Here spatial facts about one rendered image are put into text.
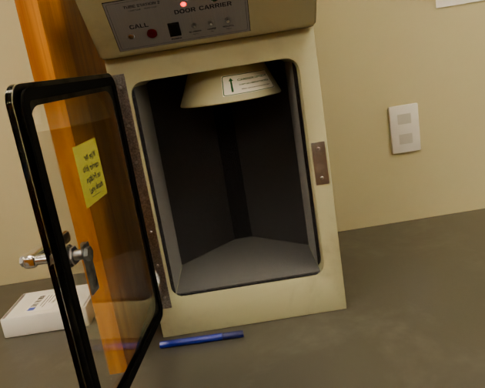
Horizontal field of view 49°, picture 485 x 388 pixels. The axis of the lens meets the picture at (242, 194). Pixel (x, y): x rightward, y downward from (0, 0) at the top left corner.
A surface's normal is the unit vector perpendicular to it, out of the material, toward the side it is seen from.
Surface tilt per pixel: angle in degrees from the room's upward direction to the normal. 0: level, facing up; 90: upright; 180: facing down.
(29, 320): 90
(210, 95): 66
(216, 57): 90
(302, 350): 0
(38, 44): 90
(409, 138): 90
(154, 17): 135
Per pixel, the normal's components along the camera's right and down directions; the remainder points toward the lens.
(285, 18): 0.13, 0.85
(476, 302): -0.15, -0.96
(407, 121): 0.04, 0.24
